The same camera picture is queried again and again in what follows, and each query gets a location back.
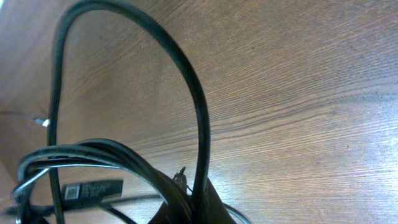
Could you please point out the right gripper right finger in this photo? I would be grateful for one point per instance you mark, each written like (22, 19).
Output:
(213, 210)

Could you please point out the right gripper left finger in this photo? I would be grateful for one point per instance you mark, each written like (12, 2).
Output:
(163, 214)

